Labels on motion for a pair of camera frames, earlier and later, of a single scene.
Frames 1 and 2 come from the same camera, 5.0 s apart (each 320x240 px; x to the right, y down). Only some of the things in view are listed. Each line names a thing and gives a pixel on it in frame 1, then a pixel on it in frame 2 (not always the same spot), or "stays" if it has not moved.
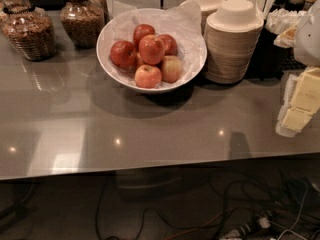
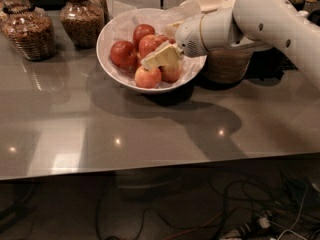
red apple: (151, 49) stays
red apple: (123, 54) stays
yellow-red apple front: (147, 77) stays
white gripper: (309, 40) to (188, 36)
